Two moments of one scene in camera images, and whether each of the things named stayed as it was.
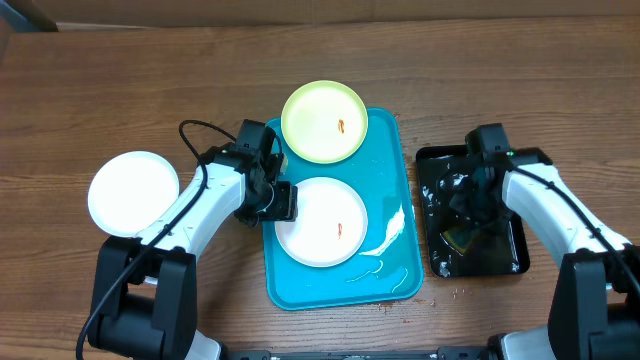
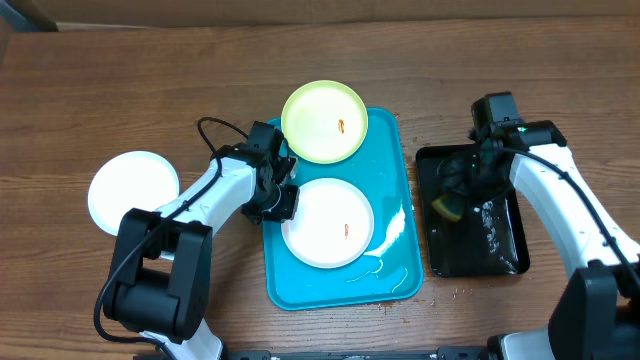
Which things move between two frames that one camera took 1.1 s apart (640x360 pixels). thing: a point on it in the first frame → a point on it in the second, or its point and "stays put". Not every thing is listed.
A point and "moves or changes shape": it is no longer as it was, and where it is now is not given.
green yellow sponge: [462, 236] moves or changes shape
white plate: [130, 190] stays put
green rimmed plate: [324, 122] stays put
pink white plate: [330, 226] stays put
